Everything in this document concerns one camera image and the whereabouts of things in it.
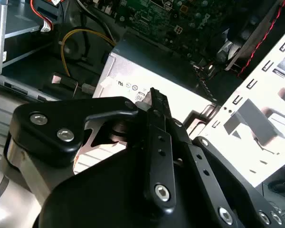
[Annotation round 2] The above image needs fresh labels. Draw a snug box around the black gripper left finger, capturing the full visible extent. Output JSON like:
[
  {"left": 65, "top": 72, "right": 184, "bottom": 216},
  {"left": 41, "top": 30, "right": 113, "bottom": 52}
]
[{"left": 1, "top": 87, "right": 178, "bottom": 216}]

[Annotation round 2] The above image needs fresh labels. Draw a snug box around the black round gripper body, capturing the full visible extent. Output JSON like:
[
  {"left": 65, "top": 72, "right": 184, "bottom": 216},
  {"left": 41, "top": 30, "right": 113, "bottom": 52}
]
[{"left": 38, "top": 147, "right": 223, "bottom": 228}]

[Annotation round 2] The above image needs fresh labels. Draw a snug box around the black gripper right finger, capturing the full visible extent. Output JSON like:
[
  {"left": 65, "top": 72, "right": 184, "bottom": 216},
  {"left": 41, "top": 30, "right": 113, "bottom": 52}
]
[{"left": 159, "top": 91, "right": 285, "bottom": 228}]

